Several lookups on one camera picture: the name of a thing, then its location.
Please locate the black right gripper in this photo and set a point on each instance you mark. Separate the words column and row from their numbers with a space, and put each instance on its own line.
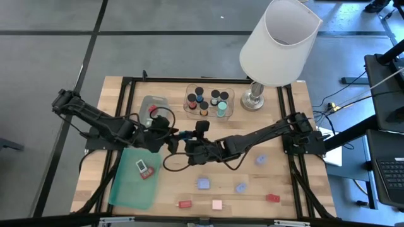
column 202, row 151

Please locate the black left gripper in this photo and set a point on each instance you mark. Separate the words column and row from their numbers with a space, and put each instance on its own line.
column 159, row 135

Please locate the green white USB charger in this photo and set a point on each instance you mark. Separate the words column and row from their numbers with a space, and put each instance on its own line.
column 148, row 122

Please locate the orange sand hourglass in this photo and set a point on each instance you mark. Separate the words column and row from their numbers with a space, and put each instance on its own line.
column 204, row 105

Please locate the red USB charger block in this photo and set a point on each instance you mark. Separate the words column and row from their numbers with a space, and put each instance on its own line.
column 273, row 198
column 152, row 109
column 185, row 204

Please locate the red sand hourglass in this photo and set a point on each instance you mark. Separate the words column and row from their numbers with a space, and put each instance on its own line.
column 191, row 97

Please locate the mint green hourglass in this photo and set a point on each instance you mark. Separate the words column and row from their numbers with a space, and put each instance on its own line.
column 222, row 107

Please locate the square lavender USB charger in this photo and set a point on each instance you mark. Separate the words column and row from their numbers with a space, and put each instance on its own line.
column 203, row 183

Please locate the white digital thermometer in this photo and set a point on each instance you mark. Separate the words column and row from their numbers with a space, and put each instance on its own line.
column 141, row 165

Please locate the red digital thermometer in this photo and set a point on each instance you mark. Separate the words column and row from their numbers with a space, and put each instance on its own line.
column 147, row 173

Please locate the light blue sand hourglass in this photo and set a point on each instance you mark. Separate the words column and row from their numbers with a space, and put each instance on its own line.
column 199, row 91

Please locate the white sand hourglass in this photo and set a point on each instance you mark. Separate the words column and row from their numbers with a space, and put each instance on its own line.
column 215, row 93

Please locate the dark blue sand hourglass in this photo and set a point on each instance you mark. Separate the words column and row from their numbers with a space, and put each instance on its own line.
column 224, row 95

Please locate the small lavender USB charger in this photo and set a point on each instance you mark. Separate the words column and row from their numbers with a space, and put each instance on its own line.
column 241, row 188
column 261, row 159

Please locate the pink USB charger block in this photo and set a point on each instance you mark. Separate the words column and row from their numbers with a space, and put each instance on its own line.
column 217, row 205

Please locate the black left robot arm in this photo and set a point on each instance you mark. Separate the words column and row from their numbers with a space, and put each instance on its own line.
column 94, row 118

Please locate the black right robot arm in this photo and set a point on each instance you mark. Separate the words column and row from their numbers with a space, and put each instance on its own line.
column 259, row 135

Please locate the grey plastic bin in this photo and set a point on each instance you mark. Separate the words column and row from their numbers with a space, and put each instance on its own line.
column 159, row 102

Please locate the clear plastic bin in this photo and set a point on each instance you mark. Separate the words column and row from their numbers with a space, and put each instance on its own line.
column 228, row 113

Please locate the teal plastic bin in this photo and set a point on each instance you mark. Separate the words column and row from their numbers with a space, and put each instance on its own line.
column 132, row 189

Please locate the silver table lamp white shade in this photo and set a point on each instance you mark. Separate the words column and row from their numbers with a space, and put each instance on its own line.
column 277, row 47

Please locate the yellow power plug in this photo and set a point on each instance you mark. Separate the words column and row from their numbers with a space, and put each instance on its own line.
column 333, row 107

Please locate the black side desk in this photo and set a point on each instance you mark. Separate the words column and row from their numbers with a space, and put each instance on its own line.
column 385, row 94

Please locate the black keyboard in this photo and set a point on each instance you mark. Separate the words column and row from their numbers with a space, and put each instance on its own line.
column 393, row 176

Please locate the person's shoe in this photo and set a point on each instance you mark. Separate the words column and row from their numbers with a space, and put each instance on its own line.
column 377, row 5

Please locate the black metal table frame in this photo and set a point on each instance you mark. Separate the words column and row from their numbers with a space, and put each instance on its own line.
column 189, row 79

